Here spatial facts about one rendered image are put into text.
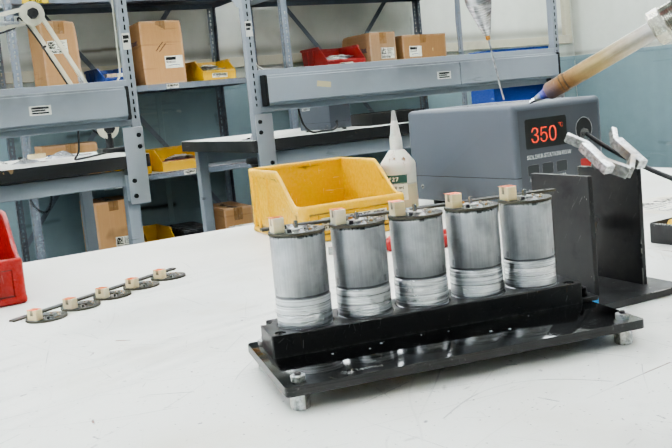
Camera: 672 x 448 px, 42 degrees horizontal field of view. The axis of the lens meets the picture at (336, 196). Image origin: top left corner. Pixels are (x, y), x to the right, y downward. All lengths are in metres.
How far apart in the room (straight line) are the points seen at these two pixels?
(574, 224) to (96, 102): 2.31
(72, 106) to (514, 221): 2.33
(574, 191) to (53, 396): 0.27
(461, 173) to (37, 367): 0.49
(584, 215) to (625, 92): 5.91
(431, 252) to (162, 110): 4.63
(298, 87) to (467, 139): 2.14
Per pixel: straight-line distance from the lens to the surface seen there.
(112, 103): 2.72
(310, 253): 0.37
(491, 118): 0.80
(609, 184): 0.50
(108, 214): 4.47
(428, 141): 0.87
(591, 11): 6.58
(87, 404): 0.39
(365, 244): 0.38
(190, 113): 5.05
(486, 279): 0.41
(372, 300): 0.38
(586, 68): 0.40
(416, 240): 0.39
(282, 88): 2.92
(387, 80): 3.12
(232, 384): 0.39
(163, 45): 4.59
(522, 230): 0.41
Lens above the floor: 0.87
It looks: 6 degrees down
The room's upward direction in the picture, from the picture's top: 5 degrees counter-clockwise
